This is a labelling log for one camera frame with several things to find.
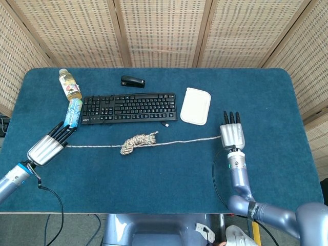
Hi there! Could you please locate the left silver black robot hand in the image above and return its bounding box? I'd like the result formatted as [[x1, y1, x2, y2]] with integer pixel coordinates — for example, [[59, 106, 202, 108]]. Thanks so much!
[[27, 121, 77, 167]]

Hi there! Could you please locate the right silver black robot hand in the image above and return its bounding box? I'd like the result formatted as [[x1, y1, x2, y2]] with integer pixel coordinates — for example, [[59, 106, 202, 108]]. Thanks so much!
[[219, 111, 246, 150]]

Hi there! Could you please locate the white speckled braided rope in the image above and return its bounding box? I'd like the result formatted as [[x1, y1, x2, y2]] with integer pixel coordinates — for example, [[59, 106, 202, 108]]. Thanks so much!
[[66, 131, 222, 155]]

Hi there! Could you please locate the white rectangular pouch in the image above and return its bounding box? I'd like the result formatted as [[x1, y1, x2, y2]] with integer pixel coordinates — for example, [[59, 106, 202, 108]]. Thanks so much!
[[180, 87, 212, 126]]

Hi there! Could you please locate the black equipment box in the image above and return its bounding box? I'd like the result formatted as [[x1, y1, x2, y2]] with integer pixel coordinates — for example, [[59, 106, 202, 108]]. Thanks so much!
[[0, 115, 11, 136]]

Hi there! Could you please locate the blue drink can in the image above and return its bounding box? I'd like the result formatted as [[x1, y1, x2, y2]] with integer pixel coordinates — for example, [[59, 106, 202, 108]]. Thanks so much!
[[63, 98, 84, 129]]

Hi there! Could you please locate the yellow tea plastic bottle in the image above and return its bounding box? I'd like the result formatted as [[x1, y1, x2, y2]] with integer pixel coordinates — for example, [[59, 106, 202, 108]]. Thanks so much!
[[58, 68, 83, 100]]

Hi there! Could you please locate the woven folding screen panel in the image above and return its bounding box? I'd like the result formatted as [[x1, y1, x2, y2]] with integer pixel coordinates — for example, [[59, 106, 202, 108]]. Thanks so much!
[[196, 0, 320, 69], [0, 2, 55, 117], [113, 0, 214, 69], [262, 0, 328, 177], [6, 0, 132, 69]]

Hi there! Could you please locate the blue carpet table cover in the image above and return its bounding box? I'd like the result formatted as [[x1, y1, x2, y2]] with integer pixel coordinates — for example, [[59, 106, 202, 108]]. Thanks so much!
[[0, 67, 324, 215]]

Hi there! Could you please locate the black computer keyboard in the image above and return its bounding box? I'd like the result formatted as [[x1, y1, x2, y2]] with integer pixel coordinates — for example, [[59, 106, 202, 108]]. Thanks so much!
[[80, 92, 178, 126]]

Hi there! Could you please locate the white shoe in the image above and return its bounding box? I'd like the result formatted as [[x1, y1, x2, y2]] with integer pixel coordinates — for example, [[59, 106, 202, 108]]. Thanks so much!
[[225, 224, 254, 246]]

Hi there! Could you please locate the black stapler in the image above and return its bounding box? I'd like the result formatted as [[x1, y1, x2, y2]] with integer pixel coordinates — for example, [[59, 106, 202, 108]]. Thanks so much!
[[120, 75, 146, 89]]

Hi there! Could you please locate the blue-grey robot torso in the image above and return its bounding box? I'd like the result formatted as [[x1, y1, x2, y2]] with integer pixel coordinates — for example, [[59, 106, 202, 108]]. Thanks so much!
[[102, 214, 213, 246]]

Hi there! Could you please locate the black right hand cable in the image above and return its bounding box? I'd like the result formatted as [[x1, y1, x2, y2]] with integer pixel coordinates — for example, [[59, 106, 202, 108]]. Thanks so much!
[[211, 147, 277, 246]]

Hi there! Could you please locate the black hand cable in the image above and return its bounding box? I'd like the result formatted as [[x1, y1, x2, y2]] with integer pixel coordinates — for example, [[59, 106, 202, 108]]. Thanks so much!
[[27, 162, 65, 246], [211, 147, 277, 246]]

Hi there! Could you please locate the black left hand cable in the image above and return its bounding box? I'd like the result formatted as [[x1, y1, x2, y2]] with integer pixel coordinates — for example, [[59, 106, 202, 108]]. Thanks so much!
[[27, 162, 65, 246]]

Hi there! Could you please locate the black printed arm strap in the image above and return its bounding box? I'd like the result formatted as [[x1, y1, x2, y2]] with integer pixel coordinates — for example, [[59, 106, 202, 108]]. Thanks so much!
[[247, 201, 260, 221]]

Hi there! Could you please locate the dark floor cable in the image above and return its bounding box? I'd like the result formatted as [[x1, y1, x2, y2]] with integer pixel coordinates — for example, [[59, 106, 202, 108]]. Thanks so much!
[[92, 214, 103, 238]]

